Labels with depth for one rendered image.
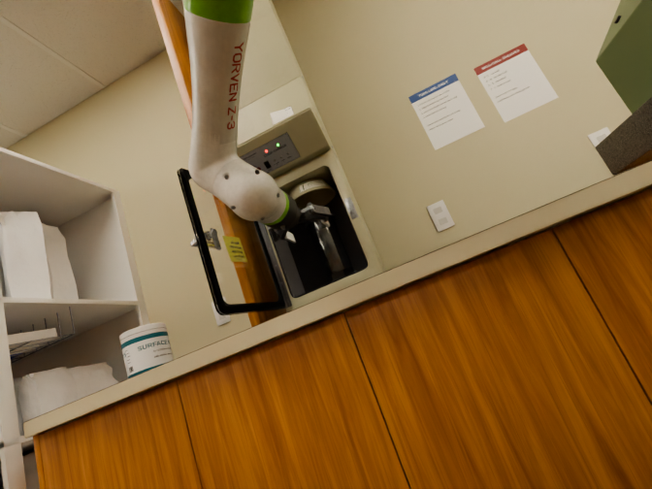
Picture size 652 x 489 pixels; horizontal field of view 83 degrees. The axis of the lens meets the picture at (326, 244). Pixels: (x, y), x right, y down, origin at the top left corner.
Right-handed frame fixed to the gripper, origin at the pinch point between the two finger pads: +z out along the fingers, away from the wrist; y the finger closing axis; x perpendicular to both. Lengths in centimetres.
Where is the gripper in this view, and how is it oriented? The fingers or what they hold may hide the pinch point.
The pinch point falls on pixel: (309, 229)
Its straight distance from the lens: 112.0
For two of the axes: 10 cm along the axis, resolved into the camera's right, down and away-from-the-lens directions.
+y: -8.9, 4.0, 2.0
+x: 3.4, 9.0, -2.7
